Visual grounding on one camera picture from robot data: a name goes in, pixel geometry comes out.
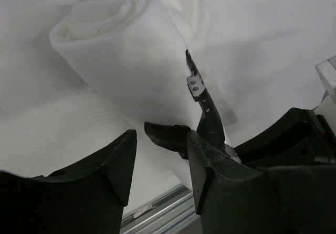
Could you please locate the aluminium frame rail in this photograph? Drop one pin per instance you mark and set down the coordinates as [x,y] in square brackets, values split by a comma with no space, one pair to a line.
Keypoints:
[169,213]

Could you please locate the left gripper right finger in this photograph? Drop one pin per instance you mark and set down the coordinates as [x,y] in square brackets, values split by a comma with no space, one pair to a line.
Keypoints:
[229,197]

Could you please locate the white t shirt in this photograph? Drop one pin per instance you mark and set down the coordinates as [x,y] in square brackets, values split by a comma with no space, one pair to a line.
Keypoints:
[132,52]

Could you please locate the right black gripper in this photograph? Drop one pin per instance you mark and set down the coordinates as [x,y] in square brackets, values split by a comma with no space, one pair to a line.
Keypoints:
[298,138]

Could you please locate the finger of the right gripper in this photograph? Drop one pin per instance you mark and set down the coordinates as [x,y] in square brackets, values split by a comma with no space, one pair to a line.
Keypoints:
[210,126]
[170,137]

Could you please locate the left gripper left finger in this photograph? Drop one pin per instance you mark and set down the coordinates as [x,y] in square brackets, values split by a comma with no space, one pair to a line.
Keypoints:
[89,196]

